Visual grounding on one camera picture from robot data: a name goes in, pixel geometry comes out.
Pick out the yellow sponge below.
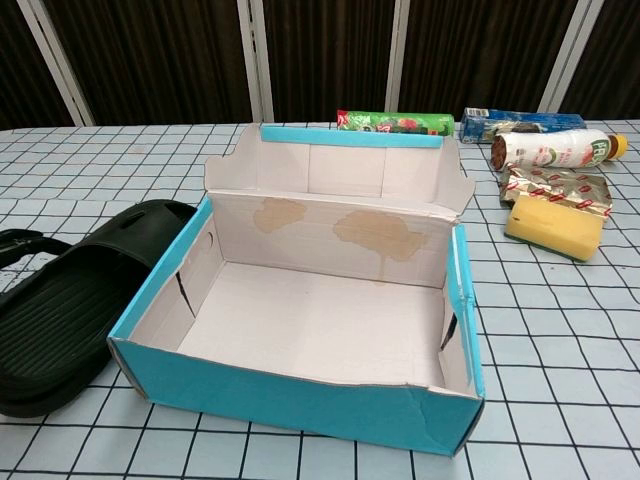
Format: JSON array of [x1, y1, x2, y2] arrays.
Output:
[[504, 193, 605, 262]]

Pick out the green chip can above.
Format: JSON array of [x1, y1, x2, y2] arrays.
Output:
[[335, 108, 456, 139]]

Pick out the blue cardboard shoebox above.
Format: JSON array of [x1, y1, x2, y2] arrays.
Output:
[[106, 122, 487, 444]]

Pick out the blue carton pack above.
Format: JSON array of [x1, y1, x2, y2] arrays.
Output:
[[459, 107, 587, 146]]

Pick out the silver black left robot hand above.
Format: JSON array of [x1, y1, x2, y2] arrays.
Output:
[[0, 228, 69, 274]]

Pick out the blue checkered tablecloth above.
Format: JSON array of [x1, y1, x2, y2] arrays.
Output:
[[0, 118, 640, 480]]

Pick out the white bottle yellow cap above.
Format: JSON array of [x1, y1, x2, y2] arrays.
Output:
[[490, 128, 629, 174]]

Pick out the white partition frame post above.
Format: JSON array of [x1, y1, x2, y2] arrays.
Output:
[[236, 0, 276, 124], [21, 0, 96, 127], [383, 0, 426, 114], [537, 0, 595, 119]]

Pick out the gold foil snack packet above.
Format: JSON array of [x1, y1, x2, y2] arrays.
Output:
[[498, 162, 612, 221]]

